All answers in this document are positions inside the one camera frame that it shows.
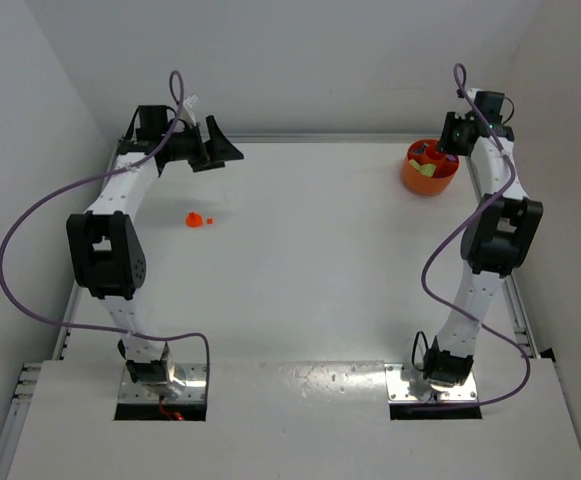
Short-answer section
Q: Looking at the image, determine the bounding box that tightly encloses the orange round divided container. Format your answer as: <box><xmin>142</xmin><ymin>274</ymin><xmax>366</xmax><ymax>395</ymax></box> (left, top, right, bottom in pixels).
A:
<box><xmin>401</xmin><ymin>139</ymin><xmax>460</xmax><ymax>196</ymax></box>

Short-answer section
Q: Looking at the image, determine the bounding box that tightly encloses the orange lego piece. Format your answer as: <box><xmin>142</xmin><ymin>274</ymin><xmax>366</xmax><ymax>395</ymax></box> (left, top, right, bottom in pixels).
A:
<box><xmin>185</xmin><ymin>212</ymin><xmax>205</xmax><ymax>228</ymax></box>

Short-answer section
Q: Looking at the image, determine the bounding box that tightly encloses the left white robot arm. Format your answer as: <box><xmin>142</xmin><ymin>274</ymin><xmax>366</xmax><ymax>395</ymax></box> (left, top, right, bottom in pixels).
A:
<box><xmin>66</xmin><ymin>105</ymin><xmax>244</xmax><ymax>396</ymax></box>

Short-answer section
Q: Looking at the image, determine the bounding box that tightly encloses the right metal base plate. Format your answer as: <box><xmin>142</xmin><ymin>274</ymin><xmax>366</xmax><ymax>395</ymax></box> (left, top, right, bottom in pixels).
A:
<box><xmin>384</xmin><ymin>363</ymin><xmax>479</xmax><ymax>406</ymax></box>

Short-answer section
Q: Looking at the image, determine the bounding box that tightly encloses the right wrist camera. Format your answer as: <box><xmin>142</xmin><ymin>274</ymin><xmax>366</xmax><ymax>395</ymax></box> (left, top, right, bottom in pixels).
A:
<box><xmin>453</xmin><ymin>87</ymin><xmax>482</xmax><ymax>118</ymax></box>

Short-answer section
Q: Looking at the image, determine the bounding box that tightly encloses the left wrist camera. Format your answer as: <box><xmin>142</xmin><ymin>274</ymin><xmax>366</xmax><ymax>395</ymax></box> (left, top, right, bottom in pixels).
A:
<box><xmin>179</xmin><ymin>95</ymin><xmax>200</xmax><ymax>127</ymax></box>

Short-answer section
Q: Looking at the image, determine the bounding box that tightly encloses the metal base plate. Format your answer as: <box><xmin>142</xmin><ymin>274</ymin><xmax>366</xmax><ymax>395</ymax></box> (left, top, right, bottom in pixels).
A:
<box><xmin>117</xmin><ymin>363</ymin><xmax>207</xmax><ymax>406</ymax></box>
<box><xmin>384</xmin><ymin>363</ymin><xmax>479</xmax><ymax>406</ymax></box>

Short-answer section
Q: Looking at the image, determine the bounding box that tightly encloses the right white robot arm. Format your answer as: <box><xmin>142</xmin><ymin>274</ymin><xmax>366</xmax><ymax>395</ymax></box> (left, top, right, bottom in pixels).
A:
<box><xmin>423</xmin><ymin>89</ymin><xmax>544</xmax><ymax>387</ymax></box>

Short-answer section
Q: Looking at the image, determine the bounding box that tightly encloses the yellow-green lego brick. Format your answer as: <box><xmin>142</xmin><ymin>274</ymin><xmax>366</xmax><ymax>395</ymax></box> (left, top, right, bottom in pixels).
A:
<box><xmin>419</xmin><ymin>164</ymin><xmax>437</xmax><ymax>178</ymax></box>
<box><xmin>409</xmin><ymin>159</ymin><xmax>422</xmax><ymax>171</ymax></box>

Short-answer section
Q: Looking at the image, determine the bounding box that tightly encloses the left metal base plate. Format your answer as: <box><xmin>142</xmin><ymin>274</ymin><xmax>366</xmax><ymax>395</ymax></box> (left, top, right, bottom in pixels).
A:
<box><xmin>117</xmin><ymin>363</ymin><xmax>207</xmax><ymax>406</ymax></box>

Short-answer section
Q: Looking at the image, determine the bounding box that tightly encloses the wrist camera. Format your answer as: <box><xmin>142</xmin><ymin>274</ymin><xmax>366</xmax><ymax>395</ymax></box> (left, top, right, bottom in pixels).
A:
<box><xmin>453</xmin><ymin>87</ymin><xmax>482</xmax><ymax>118</ymax></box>
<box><xmin>179</xmin><ymin>95</ymin><xmax>200</xmax><ymax>127</ymax></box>

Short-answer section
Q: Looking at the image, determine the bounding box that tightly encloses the white front cover board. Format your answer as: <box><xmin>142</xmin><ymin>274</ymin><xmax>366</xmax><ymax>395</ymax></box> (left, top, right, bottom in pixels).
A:
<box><xmin>9</xmin><ymin>360</ymin><xmax>581</xmax><ymax>479</ymax></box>

